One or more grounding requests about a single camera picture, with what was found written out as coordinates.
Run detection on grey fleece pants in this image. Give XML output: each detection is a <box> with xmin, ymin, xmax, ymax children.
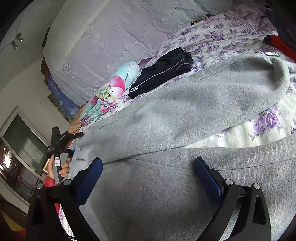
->
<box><xmin>70</xmin><ymin>54</ymin><xmax>295</xmax><ymax>240</ymax></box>

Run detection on orange brown cushion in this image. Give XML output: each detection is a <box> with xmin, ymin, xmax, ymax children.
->
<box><xmin>67</xmin><ymin>106</ymin><xmax>86</xmax><ymax>133</ymax></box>

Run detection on lilac lace covered pillows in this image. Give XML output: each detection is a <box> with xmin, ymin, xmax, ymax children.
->
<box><xmin>44</xmin><ymin>1</ymin><xmax>234</xmax><ymax>105</ymax></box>

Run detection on purple floral bed sheet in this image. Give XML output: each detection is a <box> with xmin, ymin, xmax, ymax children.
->
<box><xmin>84</xmin><ymin>4</ymin><xmax>295</xmax><ymax>149</ymax></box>

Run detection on blue patterned fabric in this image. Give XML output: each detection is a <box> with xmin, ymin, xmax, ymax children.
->
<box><xmin>47</xmin><ymin>75</ymin><xmax>80</xmax><ymax>123</ymax></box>

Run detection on blue denim jeans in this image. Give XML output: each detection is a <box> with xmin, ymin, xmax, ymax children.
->
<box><xmin>266</xmin><ymin>8</ymin><xmax>295</xmax><ymax>47</ymax></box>

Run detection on person's left hand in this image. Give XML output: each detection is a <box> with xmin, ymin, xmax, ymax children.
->
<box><xmin>47</xmin><ymin>156</ymin><xmax>72</xmax><ymax>181</ymax></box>

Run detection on folded dark navy pants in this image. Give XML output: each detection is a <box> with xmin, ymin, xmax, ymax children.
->
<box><xmin>128</xmin><ymin>47</ymin><xmax>193</xmax><ymax>99</ymax></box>

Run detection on window with white frame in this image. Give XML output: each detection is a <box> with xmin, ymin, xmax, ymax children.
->
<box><xmin>1</xmin><ymin>106</ymin><xmax>49</xmax><ymax>203</ymax></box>

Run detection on red sleeve forearm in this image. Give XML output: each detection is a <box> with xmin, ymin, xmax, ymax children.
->
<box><xmin>43</xmin><ymin>176</ymin><xmax>60</xmax><ymax>217</ymax></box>

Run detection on folded colourful floral quilt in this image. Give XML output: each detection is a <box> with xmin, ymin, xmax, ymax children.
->
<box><xmin>80</xmin><ymin>61</ymin><xmax>140</xmax><ymax>125</ymax></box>

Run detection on red garment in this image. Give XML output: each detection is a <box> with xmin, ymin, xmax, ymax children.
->
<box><xmin>263</xmin><ymin>35</ymin><xmax>296</xmax><ymax>61</ymax></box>

